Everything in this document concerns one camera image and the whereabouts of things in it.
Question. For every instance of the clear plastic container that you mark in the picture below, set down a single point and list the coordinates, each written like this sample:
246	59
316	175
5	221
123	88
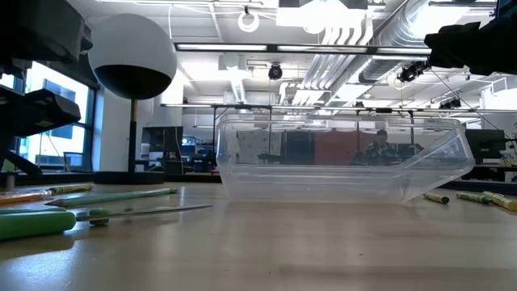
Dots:
323	121

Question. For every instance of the yellow-green crayon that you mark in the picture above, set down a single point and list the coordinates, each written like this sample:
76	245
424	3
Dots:
72	188

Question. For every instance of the orange pencil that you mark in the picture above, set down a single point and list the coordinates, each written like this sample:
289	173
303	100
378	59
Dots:
20	198

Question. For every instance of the light green pencil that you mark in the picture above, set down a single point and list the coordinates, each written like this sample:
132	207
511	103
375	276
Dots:
113	197

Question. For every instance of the clear plastic supply box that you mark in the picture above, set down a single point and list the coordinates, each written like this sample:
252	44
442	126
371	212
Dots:
323	182

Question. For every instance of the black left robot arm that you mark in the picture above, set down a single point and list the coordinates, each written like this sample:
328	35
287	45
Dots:
40	113

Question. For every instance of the black track spotlights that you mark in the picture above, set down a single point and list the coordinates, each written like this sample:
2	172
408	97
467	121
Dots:
410	72

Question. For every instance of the white globe lamp black stand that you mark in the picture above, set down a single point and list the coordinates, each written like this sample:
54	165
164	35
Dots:
133	44

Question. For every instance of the dark computer monitor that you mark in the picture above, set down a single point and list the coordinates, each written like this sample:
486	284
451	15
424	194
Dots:
161	139
484	143

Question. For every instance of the person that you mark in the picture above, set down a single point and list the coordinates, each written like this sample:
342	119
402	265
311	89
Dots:
379	151

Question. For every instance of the linear ceiling light fixture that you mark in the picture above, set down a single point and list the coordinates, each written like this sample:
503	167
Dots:
272	48

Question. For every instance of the orange partition wall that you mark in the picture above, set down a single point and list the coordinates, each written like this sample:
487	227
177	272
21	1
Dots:
335	147

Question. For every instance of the black ceiling dome camera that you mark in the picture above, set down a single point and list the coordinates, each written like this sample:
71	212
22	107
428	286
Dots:
276	72

